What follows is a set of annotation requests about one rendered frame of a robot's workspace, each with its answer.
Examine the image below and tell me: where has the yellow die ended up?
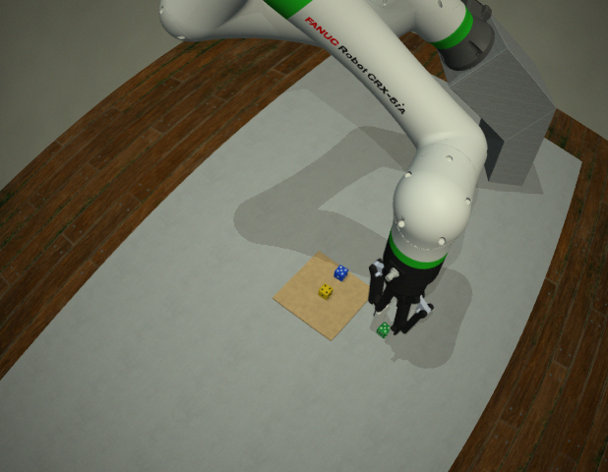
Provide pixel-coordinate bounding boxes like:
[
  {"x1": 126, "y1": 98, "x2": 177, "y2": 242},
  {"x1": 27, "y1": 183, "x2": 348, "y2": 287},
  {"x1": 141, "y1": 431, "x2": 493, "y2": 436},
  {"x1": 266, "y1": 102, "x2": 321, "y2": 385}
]
[{"x1": 318, "y1": 283, "x2": 333, "y2": 300}]

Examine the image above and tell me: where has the green die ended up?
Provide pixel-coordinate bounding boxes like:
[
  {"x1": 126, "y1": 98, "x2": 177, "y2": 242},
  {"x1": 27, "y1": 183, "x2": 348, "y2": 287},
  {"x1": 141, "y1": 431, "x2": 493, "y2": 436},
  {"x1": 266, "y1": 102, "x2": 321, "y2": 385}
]
[{"x1": 376, "y1": 322, "x2": 391, "y2": 338}]

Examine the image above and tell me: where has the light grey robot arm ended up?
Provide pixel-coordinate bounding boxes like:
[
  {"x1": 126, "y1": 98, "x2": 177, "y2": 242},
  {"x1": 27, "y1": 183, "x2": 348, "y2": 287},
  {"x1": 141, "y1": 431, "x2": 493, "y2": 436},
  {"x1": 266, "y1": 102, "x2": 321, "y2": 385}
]
[{"x1": 159, "y1": 0, "x2": 495, "y2": 288}]

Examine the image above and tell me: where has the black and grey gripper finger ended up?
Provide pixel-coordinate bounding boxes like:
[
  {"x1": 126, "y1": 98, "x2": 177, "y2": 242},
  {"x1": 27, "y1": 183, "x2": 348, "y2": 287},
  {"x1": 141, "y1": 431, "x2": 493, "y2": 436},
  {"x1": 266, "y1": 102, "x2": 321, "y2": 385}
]
[
  {"x1": 385, "y1": 295, "x2": 434, "y2": 344},
  {"x1": 368, "y1": 259, "x2": 394, "y2": 330}
]

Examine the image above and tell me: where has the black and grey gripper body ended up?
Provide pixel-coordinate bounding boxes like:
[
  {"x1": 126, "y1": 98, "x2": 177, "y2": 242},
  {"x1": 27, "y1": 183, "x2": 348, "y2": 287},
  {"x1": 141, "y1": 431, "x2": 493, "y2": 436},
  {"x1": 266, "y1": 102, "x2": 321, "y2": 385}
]
[{"x1": 382, "y1": 267, "x2": 427, "y2": 304}]

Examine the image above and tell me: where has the blue die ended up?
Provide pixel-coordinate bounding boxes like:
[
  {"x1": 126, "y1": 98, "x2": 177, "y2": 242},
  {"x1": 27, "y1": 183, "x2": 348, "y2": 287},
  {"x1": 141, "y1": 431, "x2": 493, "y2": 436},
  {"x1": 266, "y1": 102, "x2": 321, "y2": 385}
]
[{"x1": 334, "y1": 265, "x2": 348, "y2": 281}]

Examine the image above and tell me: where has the tan square mat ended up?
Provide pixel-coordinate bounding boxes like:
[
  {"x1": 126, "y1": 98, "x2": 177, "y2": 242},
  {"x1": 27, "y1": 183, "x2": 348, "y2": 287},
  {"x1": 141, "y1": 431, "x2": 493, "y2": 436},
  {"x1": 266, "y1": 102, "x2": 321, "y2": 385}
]
[{"x1": 273, "y1": 251, "x2": 370, "y2": 341}]

